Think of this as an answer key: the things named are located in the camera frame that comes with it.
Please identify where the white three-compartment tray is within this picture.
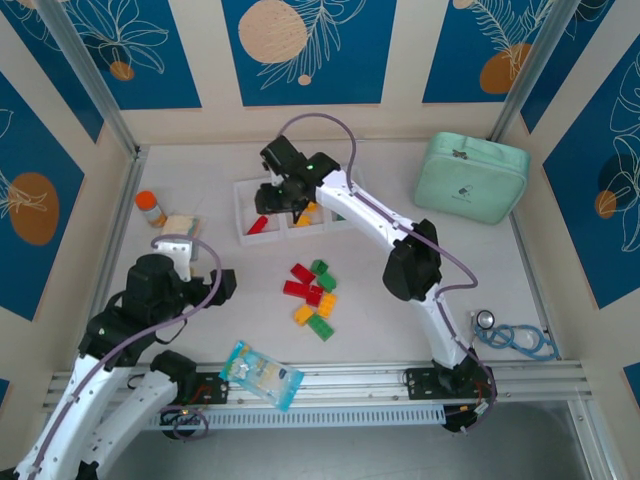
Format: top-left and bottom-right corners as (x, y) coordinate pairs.
(231, 169), (361, 249)

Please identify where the beige sponge block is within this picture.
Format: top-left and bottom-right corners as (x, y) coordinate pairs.
(160, 213), (207, 240)

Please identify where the orange-lid pill bottle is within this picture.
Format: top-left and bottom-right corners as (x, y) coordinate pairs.
(134, 190), (169, 230)

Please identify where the blue white plastic packet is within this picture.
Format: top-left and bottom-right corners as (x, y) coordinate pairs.
(218, 340), (305, 413)

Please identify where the mint green zip case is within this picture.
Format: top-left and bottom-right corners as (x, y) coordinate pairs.
(412, 131), (531, 226)

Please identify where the blue stethoscope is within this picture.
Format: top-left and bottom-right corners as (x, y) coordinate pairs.
(469, 308), (561, 362)

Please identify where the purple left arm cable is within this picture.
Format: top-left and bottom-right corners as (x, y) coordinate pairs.
(19, 237), (224, 476)

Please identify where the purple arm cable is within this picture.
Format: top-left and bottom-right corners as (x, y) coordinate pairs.
(277, 113), (501, 437)
(19, 237), (224, 476)

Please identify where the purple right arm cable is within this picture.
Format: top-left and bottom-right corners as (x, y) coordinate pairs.
(277, 113), (501, 437)

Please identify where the aluminium table side rail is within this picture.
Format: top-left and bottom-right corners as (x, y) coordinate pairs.
(507, 214), (564, 364)
(72, 147), (149, 374)

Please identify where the thin black cable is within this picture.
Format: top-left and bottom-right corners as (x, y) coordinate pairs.
(153, 319), (190, 347)

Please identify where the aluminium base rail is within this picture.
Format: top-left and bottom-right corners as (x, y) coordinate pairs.
(42, 360), (587, 409)

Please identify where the white slotted cable duct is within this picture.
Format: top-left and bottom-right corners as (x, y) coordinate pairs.
(142, 403), (447, 432)

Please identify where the aluminium frame post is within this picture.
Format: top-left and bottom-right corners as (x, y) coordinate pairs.
(34, 0), (141, 160)
(485, 0), (587, 144)

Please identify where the short aluminium frame leg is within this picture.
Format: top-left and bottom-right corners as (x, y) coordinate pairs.
(568, 399), (604, 480)

